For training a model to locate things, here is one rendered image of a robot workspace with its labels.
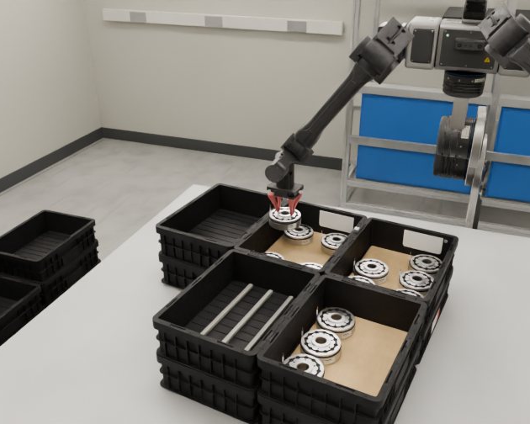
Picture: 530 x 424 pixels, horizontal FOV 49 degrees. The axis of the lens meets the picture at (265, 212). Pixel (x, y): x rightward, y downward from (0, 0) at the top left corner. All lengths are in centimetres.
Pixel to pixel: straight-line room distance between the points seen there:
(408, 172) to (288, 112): 139
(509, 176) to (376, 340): 227
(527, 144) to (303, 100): 182
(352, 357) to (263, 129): 351
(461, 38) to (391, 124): 170
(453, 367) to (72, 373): 106
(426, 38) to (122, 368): 139
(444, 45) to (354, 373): 110
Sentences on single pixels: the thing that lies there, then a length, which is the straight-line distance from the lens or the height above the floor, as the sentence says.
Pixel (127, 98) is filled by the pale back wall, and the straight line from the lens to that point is 539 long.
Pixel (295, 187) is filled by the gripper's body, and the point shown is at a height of 108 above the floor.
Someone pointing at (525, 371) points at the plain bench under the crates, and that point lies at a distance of 181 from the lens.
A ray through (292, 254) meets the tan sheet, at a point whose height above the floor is 83.
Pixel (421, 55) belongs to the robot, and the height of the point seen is 142.
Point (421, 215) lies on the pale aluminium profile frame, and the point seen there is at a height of 13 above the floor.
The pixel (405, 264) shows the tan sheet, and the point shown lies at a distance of 192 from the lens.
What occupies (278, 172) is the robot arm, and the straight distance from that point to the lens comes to 169.
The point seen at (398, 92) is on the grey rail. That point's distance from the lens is 357.
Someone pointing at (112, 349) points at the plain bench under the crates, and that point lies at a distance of 179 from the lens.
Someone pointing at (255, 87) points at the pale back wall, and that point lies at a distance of 478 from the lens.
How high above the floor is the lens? 182
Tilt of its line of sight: 27 degrees down
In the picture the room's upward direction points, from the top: straight up
